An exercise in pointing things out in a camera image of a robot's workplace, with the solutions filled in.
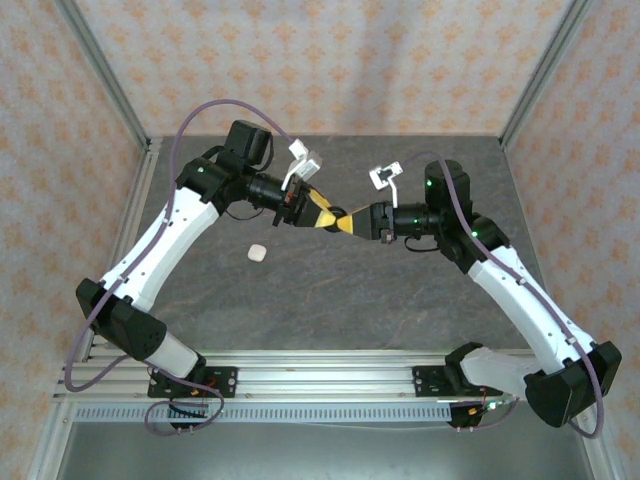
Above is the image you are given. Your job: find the red black wire bundle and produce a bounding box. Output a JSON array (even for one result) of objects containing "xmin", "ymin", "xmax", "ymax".
[
  {"xmin": 467, "ymin": 394, "xmax": 516, "ymax": 419},
  {"xmin": 164, "ymin": 379, "xmax": 224, "ymax": 420}
]

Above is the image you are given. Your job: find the aluminium table side rail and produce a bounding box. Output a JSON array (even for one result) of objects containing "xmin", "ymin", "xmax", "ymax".
[{"xmin": 79, "ymin": 138, "xmax": 164, "ymax": 362}]

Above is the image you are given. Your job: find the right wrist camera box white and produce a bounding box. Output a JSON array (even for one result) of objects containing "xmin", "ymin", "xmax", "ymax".
[{"xmin": 367, "ymin": 160, "xmax": 404, "ymax": 209}]

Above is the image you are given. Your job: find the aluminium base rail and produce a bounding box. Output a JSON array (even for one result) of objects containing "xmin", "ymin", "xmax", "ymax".
[{"xmin": 52, "ymin": 349, "xmax": 536, "ymax": 401}]

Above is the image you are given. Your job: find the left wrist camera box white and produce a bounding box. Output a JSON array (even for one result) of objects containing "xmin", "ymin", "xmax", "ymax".
[{"xmin": 281, "ymin": 139, "xmax": 324, "ymax": 192}]

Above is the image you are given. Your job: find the aluminium frame post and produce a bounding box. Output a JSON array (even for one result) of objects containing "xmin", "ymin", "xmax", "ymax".
[
  {"xmin": 55, "ymin": 0, "xmax": 152, "ymax": 151},
  {"xmin": 498, "ymin": 0, "xmax": 597, "ymax": 151}
]

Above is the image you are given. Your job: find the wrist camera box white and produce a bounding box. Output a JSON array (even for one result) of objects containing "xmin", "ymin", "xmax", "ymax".
[
  {"xmin": 367, "ymin": 160, "xmax": 404, "ymax": 209},
  {"xmin": 281, "ymin": 139, "xmax": 324, "ymax": 192}
]

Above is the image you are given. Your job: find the aluminium frame leg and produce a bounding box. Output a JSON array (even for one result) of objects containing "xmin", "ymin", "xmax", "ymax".
[
  {"xmin": 572, "ymin": 399, "xmax": 629, "ymax": 480},
  {"xmin": 29, "ymin": 399, "xmax": 76, "ymax": 480}
]

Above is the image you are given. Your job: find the slotted grey cable duct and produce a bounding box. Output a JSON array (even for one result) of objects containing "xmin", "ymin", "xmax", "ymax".
[{"xmin": 73, "ymin": 403, "xmax": 454, "ymax": 422}]

